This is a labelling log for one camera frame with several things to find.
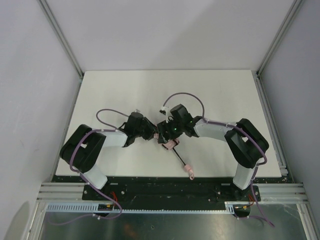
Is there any pink folding umbrella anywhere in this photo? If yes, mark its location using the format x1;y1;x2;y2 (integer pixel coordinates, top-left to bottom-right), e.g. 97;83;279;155
153;133;195;181

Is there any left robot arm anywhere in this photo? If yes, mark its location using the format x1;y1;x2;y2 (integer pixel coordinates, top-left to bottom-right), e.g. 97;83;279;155
59;112;157;190

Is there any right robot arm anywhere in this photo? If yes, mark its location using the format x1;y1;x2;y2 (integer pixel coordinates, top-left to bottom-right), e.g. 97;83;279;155
157;104;269;200

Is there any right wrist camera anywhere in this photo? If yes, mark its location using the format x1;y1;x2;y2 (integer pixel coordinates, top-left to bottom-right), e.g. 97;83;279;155
159;105;171;123

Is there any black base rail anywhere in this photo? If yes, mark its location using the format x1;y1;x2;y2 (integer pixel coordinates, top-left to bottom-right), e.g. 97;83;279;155
82;176;261;211

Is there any grey cable duct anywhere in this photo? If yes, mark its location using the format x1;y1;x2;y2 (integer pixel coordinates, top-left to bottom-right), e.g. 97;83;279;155
44;201;251;215

